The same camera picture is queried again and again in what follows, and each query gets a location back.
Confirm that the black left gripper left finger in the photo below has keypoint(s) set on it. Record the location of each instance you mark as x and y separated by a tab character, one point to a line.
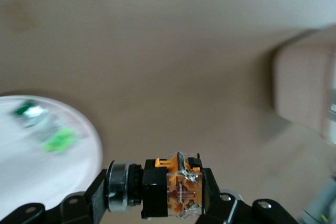
78	208

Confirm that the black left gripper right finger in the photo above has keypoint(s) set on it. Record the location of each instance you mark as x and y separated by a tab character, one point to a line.
225	211

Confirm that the pink round plate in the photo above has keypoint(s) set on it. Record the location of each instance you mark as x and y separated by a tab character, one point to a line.
39	176

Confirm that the white lunch box grey clips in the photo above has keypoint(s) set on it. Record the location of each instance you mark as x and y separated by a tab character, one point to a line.
299	90

